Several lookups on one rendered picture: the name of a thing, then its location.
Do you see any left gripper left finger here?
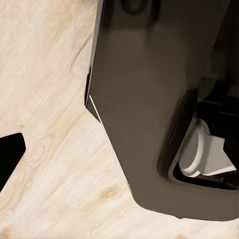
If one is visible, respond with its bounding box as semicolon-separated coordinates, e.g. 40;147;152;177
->
0;132;26;192

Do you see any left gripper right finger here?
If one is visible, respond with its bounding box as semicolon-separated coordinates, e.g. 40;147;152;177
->
223;132;239;173

